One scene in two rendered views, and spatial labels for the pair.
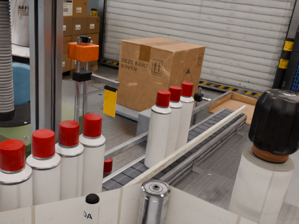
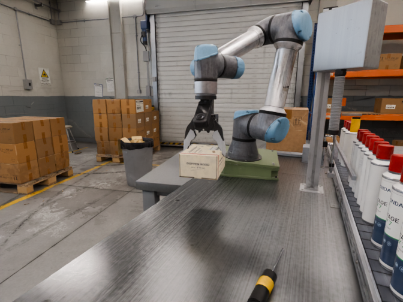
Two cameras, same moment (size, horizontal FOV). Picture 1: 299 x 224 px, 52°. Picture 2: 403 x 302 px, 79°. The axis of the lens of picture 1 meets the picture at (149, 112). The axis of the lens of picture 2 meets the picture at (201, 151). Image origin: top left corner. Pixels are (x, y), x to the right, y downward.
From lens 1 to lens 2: 0.84 m
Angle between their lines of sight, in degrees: 11
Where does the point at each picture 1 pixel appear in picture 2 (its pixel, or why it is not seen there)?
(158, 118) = (354, 137)
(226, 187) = not seen: hidden behind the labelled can
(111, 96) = (356, 121)
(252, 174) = not seen: outside the picture
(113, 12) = (165, 106)
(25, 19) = (285, 93)
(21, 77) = (285, 124)
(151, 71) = (293, 124)
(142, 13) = (188, 103)
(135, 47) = not seen: hidden behind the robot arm
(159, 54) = (298, 112)
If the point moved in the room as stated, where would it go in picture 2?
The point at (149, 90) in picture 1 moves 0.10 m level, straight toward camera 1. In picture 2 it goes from (292, 136) to (300, 139)
